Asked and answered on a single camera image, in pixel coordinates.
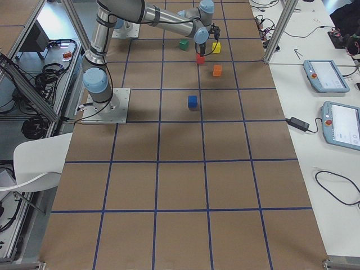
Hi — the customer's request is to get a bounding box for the lower teach pendant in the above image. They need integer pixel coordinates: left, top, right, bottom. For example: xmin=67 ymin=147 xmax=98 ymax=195
xmin=321 ymin=101 xmax=359 ymax=151

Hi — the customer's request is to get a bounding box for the black power adapter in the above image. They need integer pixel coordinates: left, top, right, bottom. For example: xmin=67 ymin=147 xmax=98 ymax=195
xmin=286 ymin=117 xmax=309 ymax=132

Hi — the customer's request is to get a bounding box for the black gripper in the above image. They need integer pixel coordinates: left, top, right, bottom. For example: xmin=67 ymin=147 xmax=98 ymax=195
xmin=196 ymin=43 xmax=206 ymax=52

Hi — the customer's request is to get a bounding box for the green wooden block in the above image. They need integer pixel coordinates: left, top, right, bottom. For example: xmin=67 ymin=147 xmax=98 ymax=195
xmin=179 ymin=39 xmax=189 ymax=51

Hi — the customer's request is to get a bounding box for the blue wooden block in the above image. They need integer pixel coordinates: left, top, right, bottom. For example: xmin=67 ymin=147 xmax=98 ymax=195
xmin=187 ymin=95 xmax=198 ymax=109

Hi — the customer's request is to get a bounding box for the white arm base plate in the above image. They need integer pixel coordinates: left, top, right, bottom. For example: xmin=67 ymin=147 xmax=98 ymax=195
xmin=81 ymin=88 xmax=131 ymax=124
xmin=112 ymin=21 xmax=140 ymax=39

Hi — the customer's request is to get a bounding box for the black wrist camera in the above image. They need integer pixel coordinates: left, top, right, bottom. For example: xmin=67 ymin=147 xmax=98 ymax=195
xmin=210 ymin=24 xmax=221 ymax=41

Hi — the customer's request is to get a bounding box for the red wooden block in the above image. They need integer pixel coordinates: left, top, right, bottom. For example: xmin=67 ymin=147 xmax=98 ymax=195
xmin=196 ymin=54 xmax=205 ymax=65

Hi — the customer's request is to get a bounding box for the yellow wooden block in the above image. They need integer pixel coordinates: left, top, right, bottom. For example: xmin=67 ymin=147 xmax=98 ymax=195
xmin=211 ymin=42 xmax=222 ymax=54

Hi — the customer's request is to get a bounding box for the white chair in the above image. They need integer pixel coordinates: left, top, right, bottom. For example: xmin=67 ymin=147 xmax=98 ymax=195
xmin=1 ymin=133 xmax=73 ymax=192

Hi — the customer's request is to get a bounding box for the aluminium frame post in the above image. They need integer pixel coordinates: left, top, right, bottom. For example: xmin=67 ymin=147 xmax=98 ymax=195
xmin=263 ymin=0 xmax=298 ymax=64

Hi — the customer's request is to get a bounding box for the upper teach pendant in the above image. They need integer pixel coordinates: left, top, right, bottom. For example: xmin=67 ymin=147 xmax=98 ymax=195
xmin=303 ymin=60 xmax=350 ymax=93

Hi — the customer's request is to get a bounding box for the orange wooden block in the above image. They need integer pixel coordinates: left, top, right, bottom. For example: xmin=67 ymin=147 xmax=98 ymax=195
xmin=213 ymin=65 xmax=222 ymax=77

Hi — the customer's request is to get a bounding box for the teach pendant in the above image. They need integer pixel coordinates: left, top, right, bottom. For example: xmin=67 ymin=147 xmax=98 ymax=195
xmin=321 ymin=101 xmax=359 ymax=151
xmin=303 ymin=60 xmax=350 ymax=93

